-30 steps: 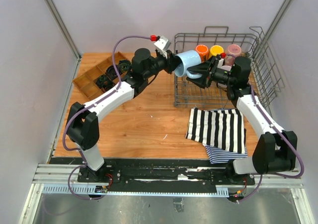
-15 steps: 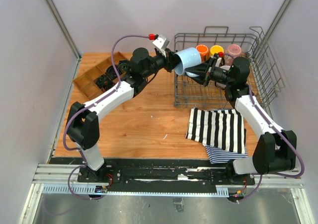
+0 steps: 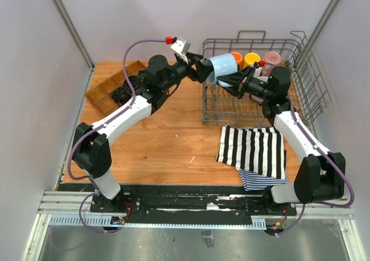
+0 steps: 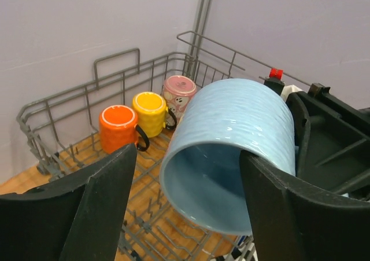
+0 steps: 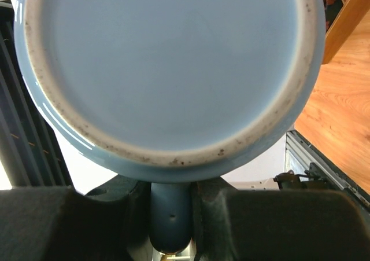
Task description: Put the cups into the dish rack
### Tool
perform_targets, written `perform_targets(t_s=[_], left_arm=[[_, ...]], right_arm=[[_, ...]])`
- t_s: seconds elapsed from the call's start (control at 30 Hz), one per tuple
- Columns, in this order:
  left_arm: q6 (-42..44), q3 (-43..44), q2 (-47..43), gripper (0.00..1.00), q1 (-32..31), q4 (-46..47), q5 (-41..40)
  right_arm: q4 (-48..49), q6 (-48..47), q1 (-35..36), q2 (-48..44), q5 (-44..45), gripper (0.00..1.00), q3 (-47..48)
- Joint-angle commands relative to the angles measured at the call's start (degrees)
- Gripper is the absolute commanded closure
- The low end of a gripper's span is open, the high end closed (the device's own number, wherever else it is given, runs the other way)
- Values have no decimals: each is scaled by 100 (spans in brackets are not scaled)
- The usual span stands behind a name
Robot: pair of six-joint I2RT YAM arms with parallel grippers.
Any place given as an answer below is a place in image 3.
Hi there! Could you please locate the black white striped cloth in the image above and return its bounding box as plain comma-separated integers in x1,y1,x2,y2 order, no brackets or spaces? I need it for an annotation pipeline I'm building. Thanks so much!
216,126,286,180

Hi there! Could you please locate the lilac grey mug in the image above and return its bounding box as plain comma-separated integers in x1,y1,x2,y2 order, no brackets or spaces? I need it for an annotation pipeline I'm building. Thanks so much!
258,76,269,83

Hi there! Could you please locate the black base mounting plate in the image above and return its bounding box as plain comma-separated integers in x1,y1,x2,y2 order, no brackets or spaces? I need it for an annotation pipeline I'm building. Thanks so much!
90,184,297,216

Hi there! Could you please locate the yellow enamel mug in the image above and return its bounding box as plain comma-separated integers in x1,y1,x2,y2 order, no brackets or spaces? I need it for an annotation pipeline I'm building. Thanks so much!
242,52,261,69

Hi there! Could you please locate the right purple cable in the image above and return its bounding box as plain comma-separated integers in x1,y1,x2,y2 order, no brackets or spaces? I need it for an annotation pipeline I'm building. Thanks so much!
258,60,356,238

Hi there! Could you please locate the orange glass mug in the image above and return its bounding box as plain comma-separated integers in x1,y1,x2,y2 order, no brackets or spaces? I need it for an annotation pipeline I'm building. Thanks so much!
231,52,243,71

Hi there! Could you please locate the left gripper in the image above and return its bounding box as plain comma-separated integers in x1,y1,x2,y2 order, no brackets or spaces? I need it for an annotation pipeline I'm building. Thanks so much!
161,53,217,92

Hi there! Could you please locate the dark cable coil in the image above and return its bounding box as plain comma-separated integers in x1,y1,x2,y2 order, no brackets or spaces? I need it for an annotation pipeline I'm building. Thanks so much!
111,87,128,102

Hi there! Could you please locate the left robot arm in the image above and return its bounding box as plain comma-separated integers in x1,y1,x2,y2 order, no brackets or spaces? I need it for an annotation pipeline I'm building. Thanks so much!
69,53,214,212

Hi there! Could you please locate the blue white striped cloth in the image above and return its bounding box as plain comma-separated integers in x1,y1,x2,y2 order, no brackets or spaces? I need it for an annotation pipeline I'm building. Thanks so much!
239,170,288,192

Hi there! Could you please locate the light blue mug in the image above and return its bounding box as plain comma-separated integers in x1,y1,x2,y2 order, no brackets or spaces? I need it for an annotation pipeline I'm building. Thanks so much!
205,53,238,87

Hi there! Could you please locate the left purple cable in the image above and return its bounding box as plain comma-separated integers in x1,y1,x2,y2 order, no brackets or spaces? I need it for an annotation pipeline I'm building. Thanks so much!
47,36,168,252

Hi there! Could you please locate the wooden compartment tray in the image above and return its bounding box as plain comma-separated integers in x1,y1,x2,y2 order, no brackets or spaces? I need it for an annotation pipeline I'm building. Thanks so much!
85,69,132,117

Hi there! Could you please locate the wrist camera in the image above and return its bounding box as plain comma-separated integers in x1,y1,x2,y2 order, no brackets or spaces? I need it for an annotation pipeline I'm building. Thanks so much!
251,60,265,78
165,36,190,64

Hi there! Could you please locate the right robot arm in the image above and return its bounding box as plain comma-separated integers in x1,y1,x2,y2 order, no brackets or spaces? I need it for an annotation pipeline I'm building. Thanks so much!
216,67,350,215

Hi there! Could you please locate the grey wire dish rack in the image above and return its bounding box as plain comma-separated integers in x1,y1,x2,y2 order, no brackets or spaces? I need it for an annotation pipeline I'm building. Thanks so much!
202,30,331,127

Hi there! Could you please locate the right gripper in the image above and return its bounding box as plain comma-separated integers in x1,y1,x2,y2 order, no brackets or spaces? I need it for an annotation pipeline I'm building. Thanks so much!
215,67,272,101

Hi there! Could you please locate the pink ghost pattern mug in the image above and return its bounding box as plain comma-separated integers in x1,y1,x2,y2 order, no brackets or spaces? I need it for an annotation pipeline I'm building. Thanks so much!
261,51,282,77

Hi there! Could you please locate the black cable coil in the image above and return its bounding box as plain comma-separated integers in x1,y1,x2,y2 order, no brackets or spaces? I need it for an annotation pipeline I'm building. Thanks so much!
123,75,142,93

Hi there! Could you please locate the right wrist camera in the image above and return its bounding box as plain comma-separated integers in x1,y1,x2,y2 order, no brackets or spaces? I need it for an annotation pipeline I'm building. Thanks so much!
251,60,265,78

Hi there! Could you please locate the purple cable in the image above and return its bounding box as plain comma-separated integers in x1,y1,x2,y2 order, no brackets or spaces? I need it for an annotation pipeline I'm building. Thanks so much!
258,60,356,238
47,36,168,252

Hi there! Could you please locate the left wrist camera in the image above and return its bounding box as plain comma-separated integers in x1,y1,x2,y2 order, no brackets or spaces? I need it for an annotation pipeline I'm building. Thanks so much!
165,36,190,64

